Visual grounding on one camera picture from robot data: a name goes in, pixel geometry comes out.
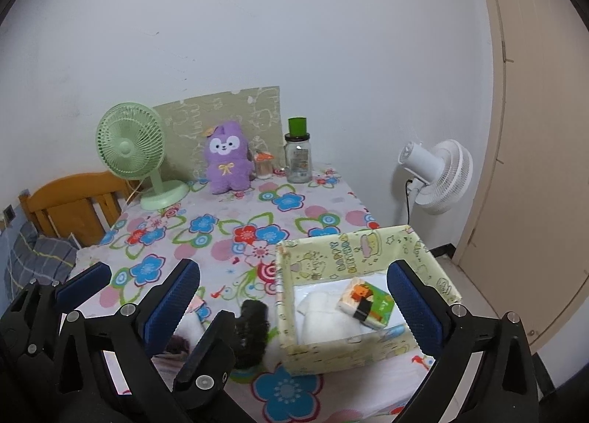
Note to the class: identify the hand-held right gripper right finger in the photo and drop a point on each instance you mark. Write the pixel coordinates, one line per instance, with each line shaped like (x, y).
(412, 308)

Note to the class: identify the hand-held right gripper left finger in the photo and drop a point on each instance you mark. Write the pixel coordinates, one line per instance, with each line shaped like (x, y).
(172, 303)

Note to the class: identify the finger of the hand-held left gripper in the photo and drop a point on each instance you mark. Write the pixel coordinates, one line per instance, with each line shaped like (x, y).
(85, 279)
(207, 354)

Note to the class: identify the green orange tissue pack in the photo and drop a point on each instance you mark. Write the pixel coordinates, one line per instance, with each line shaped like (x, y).
(368, 303)

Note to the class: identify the black fuzzy item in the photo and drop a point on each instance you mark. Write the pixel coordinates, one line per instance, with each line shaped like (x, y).
(251, 331)

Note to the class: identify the white soft cloth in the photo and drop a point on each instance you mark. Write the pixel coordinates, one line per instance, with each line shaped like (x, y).
(322, 317)

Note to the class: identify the yellow gift-wrapped box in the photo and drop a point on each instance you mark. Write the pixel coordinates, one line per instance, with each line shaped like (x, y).
(331, 354)

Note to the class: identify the small white soft item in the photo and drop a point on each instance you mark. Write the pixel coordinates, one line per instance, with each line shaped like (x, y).
(193, 325)

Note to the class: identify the grey plaid pillow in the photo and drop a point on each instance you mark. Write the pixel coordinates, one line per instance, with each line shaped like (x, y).
(37, 257)

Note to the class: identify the white floor fan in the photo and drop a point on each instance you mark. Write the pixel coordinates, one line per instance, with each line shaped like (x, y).
(441, 174)

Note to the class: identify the green desk fan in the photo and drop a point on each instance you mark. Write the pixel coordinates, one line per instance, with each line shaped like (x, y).
(129, 147)

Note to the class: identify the purple plush toy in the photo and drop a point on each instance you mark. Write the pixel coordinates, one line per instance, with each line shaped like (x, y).
(228, 160)

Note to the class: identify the small jar with orange lid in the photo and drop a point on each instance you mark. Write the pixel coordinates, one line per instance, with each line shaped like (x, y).
(263, 165)

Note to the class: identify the glass jar mug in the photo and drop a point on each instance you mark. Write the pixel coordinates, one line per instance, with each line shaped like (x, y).
(298, 160)

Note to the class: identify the green plastic cap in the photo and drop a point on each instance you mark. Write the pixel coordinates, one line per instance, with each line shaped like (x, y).
(298, 126)

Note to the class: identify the beige door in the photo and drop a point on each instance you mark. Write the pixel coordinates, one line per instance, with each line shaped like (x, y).
(529, 128)

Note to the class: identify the wall socket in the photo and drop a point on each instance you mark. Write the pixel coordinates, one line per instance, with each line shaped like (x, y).
(8, 212)

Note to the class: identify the green patterned wall paper sheet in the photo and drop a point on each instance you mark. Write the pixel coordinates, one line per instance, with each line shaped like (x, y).
(188, 121)

